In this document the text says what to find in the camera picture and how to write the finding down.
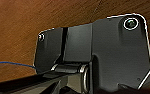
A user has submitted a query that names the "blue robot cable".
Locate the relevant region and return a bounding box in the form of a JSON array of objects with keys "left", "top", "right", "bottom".
[{"left": 0, "top": 61, "right": 39, "bottom": 71}]

